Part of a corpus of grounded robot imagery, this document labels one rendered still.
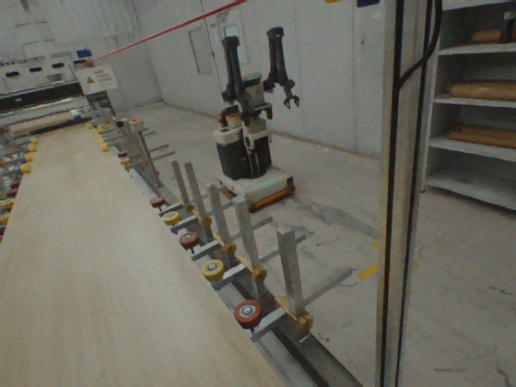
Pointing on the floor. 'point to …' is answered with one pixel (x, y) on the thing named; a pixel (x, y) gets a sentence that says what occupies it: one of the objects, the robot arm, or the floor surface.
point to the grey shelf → (490, 112)
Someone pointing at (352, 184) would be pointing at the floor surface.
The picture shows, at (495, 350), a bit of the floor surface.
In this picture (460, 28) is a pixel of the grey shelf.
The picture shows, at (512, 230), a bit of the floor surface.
